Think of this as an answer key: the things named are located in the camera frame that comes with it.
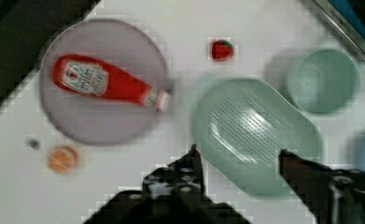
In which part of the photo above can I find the green plastic strainer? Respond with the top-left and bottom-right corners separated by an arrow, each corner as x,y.
185,75 -> 323,197

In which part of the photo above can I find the red ketchup bottle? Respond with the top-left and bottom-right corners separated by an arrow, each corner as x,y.
50,54 -> 171,112

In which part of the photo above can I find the grey round plate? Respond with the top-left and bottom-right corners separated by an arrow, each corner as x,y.
39,19 -> 172,146

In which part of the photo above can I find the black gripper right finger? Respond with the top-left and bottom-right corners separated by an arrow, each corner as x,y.
278,149 -> 365,224

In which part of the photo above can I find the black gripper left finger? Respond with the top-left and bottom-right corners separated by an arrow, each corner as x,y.
142,144 -> 205,200

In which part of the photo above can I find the red toy strawberry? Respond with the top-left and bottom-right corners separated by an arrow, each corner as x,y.
211,39 -> 234,62

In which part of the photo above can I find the orange slice toy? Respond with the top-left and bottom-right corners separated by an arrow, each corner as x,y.
47,146 -> 79,174

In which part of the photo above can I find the silver toaster oven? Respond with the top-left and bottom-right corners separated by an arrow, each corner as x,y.
299,0 -> 365,60

